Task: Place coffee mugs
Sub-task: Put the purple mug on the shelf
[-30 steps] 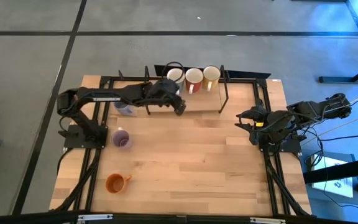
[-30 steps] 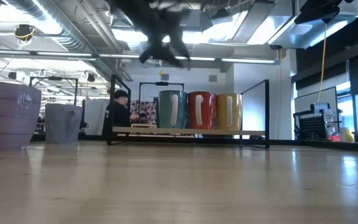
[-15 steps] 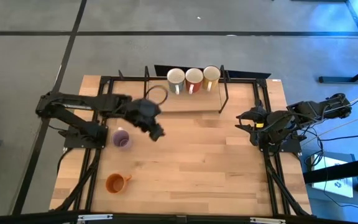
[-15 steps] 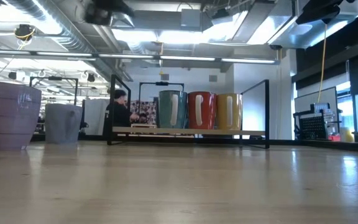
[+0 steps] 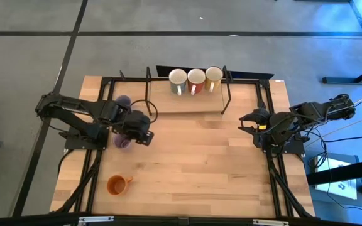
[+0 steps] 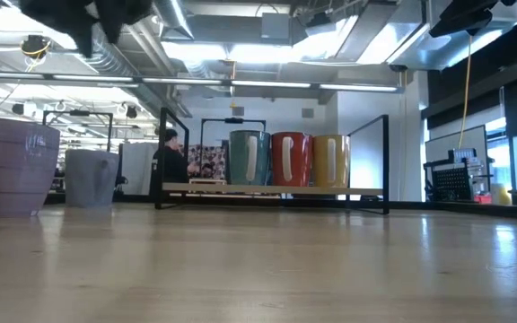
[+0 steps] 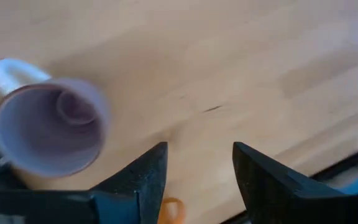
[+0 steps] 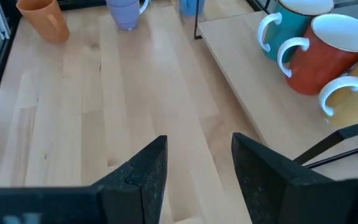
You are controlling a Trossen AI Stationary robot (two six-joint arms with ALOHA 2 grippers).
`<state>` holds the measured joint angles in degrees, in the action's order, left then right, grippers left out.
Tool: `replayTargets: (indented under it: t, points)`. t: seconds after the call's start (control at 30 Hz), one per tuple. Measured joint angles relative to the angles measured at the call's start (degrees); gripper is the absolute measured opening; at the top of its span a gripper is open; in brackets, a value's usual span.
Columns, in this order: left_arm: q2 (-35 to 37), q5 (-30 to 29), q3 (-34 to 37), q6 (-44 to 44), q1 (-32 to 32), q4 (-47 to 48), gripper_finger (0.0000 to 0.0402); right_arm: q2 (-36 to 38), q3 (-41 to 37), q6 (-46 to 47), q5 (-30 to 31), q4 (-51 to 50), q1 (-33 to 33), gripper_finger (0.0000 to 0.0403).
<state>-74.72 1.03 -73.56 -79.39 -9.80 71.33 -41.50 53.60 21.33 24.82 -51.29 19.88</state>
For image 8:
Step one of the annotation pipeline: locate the black aluminium table frame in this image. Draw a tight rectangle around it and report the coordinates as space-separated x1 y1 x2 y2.
57 0 108 11

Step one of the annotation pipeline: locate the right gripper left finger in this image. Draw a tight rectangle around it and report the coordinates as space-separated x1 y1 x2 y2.
91 135 169 224

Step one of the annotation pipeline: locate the lavender blue coffee mug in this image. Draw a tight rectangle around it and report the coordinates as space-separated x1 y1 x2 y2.
178 0 205 17

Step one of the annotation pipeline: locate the yellow coffee mug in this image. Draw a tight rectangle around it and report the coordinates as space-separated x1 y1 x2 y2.
318 48 358 128

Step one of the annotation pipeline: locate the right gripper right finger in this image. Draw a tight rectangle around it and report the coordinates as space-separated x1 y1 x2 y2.
231 133 334 224

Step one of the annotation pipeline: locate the teal coffee mug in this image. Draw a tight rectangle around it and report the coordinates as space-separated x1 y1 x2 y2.
257 0 334 62

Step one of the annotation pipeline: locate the red coffee mug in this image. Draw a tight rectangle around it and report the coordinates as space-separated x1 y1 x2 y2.
277 13 358 96

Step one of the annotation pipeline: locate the orange coffee mug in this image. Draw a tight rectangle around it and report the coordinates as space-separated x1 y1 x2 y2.
16 0 70 44

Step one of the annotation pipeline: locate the mauve purple coffee mug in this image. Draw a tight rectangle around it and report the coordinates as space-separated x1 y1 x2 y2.
106 0 151 31

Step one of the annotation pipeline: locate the wooden shelf with black frame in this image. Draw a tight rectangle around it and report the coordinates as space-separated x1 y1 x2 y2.
193 0 358 181

